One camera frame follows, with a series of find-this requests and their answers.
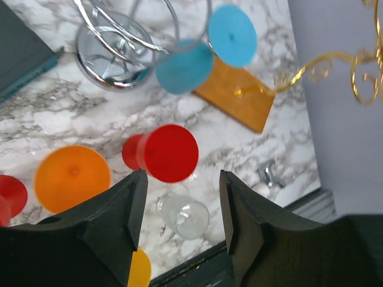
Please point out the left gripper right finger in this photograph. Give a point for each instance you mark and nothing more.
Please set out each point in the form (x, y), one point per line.
(271, 246)

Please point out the chrome faucet tap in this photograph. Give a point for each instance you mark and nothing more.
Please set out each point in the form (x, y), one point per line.
(268, 177)

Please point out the clear ribbed wine glass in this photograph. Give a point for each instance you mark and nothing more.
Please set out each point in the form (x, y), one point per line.
(184, 215)

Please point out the gold wire glass rack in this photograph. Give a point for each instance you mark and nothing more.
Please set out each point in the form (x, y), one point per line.
(248, 100)

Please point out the orange wine glass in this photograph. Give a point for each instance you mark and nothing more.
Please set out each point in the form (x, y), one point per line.
(69, 176)

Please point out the blue wine glass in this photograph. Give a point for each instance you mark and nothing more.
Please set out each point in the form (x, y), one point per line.
(231, 37)

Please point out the black network switch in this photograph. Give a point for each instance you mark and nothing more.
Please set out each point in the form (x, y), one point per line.
(24, 55)

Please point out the red wine glass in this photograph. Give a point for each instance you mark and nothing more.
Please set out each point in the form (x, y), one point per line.
(14, 197)
(168, 153)

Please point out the yellow wine glass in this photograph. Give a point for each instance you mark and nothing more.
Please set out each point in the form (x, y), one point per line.
(140, 270)

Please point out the silver wire glass rack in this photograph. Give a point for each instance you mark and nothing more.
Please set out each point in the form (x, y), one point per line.
(116, 52)

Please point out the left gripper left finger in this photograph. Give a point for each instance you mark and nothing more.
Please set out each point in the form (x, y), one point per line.
(90, 244)

